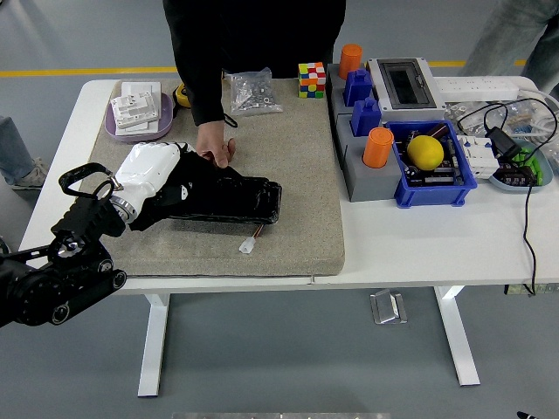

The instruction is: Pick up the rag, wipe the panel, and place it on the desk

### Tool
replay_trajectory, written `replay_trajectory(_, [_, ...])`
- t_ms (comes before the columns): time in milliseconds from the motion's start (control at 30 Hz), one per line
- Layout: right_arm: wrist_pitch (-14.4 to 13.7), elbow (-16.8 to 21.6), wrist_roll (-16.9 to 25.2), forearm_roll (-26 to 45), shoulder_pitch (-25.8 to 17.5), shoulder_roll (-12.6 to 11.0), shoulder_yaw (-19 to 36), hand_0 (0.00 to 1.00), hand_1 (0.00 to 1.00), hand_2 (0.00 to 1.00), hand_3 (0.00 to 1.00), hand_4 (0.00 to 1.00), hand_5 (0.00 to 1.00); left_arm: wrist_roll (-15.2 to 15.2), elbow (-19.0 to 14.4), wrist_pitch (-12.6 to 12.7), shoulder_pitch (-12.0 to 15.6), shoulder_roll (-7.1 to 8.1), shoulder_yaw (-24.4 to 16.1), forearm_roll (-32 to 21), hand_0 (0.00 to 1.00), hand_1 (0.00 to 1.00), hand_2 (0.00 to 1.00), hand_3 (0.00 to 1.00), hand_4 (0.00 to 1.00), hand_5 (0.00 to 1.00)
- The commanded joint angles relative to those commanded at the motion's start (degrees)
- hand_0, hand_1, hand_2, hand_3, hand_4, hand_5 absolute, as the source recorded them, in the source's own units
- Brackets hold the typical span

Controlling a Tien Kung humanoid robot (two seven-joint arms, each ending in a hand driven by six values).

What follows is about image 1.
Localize person's hand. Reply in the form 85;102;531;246
195;120;238;169

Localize clear bag of screws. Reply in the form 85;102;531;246
224;67;284;117

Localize black adapter with cable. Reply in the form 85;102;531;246
456;98;559;297

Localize black circuit board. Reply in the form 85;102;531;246
404;165;465;189

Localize person in background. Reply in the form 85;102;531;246
462;0;559;95

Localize green plastic parts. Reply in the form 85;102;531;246
510;147;547;187

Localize white switch module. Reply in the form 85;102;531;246
110;93;161;129

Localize black terminal blocks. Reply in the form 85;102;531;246
497;161;537;187

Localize white thin switch plate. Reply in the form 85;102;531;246
114;118;159;136

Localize purple oval tray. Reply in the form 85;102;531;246
103;91;175;144

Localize white circuit breaker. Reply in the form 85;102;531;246
457;134;500;180

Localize white electrical box dark window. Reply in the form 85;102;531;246
365;57;447;123

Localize white flat switch plate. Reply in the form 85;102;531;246
121;81;162;100

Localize person at table side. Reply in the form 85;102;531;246
0;115;49;191

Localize black panel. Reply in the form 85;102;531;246
168;174;283;226

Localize white table leg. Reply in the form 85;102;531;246
433;285;481;388
137;292;170;398

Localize clear bag of small parts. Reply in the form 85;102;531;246
445;100;547;136

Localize colourful puzzle cube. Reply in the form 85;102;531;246
298;61;328;99

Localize yellow tape measure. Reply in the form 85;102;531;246
172;83;193;108

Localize white connector with orange wires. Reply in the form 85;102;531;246
238;224;265;255

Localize yellow ball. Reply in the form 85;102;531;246
406;134;445;171

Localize blue plastic bin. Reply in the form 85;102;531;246
383;120;479;209

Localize white cable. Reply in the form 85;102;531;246
517;86;559;136

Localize blue plastic block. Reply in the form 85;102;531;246
350;96;383;137
342;68;375;108

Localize orange cylinder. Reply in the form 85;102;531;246
339;43;364;80
362;127;395;169

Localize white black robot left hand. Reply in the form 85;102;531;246
113;140;200;210

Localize grey-brown mat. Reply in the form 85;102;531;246
59;77;346;278

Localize white power strip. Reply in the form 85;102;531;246
431;76;521;100

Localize metal floor plate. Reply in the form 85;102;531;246
369;289;409;326

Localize light blue dish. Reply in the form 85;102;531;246
487;139;554;194

